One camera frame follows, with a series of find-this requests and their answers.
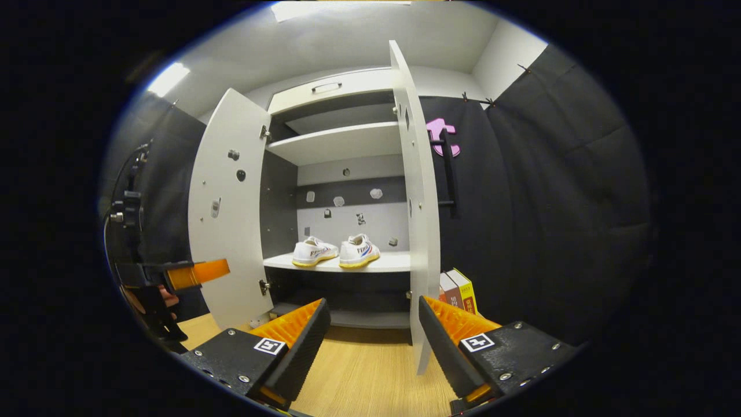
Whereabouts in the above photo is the yellow book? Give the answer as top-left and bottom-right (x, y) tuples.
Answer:
(449, 268), (479, 316)

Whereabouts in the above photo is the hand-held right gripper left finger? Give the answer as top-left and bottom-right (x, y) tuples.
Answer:
(181, 298), (332, 412)

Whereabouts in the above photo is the small ceiling light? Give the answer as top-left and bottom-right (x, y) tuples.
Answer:
(146, 63), (190, 98)

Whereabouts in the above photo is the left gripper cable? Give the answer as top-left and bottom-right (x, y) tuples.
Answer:
(102, 142), (152, 290)

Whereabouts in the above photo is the white shoe cabinet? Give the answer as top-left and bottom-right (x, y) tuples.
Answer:
(258, 68), (413, 330)

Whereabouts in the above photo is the white canvas shoe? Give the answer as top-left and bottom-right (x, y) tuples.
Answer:
(292, 236), (340, 268)
(339, 233), (381, 269)

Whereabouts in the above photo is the white cabinet door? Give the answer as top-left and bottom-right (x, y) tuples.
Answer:
(188, 88), (274, 331)
(389, 40), (442, 376)

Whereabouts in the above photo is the white cabinet drawer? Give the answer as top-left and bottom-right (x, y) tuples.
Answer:
(267, 68), (395, 115)

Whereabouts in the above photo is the large ceiling light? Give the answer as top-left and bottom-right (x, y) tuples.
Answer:
(271, 0), (412, 23)

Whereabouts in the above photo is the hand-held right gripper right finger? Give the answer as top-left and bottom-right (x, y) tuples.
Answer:
(418, 296), (578, 415)

